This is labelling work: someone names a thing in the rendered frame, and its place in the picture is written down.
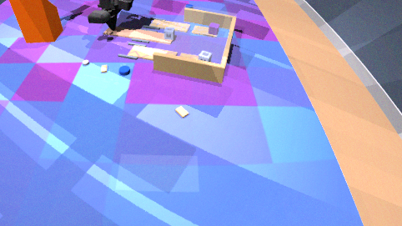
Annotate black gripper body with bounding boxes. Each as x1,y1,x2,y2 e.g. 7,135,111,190
88,0,118,24

